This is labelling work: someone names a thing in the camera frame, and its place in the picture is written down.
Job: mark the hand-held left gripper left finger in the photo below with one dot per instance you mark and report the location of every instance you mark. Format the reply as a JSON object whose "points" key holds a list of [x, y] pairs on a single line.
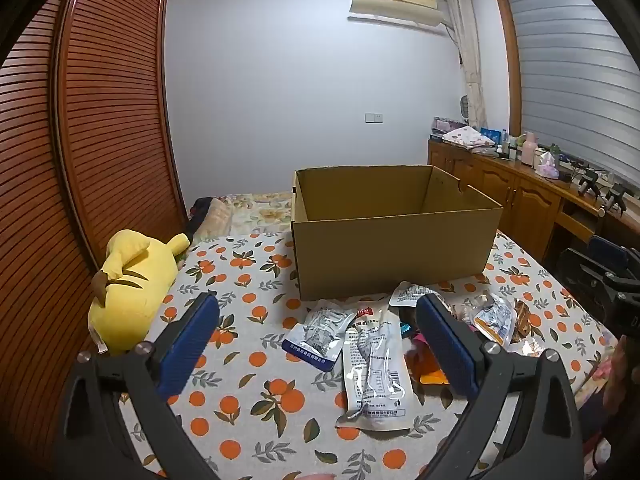
{"points": [[192, 345]]}

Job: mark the pale purple tissue pack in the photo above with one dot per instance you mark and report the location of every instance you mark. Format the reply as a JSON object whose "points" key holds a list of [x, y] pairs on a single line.
{"points": [[546, 166]]}

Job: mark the black clamp stand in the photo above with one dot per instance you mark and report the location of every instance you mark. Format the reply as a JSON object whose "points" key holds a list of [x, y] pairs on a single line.
{"points": [[616, 197], [590, 183]]}

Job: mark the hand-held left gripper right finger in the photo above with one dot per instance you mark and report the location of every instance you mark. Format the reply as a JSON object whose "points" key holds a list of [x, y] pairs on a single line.
{"points": [[445, 340]]}

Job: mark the small white snack pouch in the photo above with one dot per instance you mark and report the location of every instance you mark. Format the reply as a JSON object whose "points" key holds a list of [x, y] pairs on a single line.
{"points": [[407, 294]]}

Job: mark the brown cardboard box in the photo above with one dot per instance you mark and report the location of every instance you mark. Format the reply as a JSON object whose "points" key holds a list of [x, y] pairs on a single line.
{"points": [[390, 250]]}

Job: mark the blue box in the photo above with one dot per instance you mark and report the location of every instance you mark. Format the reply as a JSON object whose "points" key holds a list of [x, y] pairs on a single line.
{"points": [[490, 135]]}

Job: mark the pink bottle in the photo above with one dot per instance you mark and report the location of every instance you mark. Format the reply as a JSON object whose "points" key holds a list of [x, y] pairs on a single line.
{"points": [[530, 149]]}

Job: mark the white patterned curtain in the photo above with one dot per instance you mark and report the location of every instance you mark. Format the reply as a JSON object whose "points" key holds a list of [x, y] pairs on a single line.
{"points": [[470, 60]]}

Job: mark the silver packet with orange label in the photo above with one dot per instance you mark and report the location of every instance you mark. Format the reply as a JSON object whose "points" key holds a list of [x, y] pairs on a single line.
{"points": [[492, 320]]}

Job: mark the cream wall air conditioner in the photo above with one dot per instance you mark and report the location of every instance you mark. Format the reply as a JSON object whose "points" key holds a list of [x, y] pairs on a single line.
{"points": [[395, 0]]}

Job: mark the white wall switch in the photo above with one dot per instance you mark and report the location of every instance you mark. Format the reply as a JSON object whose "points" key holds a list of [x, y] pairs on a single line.
{"points": [[374, 118]]}

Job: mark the yellow plush toy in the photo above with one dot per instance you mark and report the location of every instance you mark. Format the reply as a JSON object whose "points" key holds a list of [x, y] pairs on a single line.
{"points": [[135, 290]]}

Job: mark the small white fan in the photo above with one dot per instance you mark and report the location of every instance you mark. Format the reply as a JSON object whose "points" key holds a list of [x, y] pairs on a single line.
{"points": [[470, 109]]}

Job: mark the grey window blind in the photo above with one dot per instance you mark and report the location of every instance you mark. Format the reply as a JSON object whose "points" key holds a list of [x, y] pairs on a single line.
{"points": [[575, 85]]}

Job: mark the wooden sideboard cabinet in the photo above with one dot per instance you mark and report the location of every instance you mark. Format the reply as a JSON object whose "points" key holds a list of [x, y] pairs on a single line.
{"points": [[530, 200]]}

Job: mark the orange snack packet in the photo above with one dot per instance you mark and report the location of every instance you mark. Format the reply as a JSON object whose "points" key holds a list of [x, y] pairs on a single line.
{"points": [[430, 372]]}

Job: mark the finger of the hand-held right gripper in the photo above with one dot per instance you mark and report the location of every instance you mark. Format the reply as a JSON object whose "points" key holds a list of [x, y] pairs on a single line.
{"points": [[607, 249], [575, 272]]}

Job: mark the floral quilt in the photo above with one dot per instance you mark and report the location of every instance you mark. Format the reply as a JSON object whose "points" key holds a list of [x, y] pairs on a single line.
{"points": [[245, 212]]}

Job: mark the purple wrapped pack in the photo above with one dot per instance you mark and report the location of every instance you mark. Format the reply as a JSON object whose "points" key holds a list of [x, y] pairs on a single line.
{"points": [[446, 125]]}

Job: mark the long silver snack packet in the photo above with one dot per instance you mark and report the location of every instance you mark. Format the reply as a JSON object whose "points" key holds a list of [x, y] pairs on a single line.
{"points": [[375, 370]]}

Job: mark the silver packet with blue edge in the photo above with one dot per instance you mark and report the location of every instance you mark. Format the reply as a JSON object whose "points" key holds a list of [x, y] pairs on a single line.
{"points": [[320, 335]]}

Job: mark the folded floral cloth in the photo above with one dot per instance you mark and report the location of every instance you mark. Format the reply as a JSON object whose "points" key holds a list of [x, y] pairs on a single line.
{"points": [[467, 137]]}

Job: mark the orange fruit print bedsheet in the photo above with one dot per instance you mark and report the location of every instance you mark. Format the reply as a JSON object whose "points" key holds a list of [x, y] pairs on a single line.
{"points": [[260, 410]]}

